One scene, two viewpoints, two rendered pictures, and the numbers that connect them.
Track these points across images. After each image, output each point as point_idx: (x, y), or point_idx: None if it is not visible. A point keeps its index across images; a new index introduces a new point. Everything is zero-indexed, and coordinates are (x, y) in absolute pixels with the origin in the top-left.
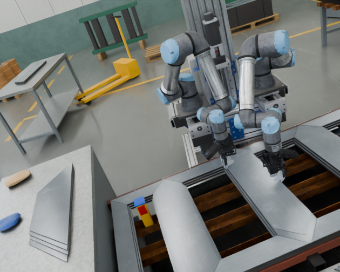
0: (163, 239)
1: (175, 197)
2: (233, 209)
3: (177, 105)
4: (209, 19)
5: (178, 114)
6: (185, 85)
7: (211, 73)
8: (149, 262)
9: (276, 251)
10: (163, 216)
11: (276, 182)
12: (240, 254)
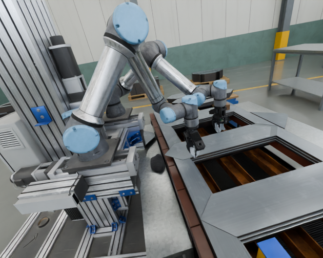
0: (295, 243)
1: (242, 201)
2: None
3: (68, 167)
4: (63, 42)
5: (99, 164)
6: None
7: (149, 70)
8: None
9: (293, 136)
10: (284, 215)
11: (220, 134)
12: (307, 150)
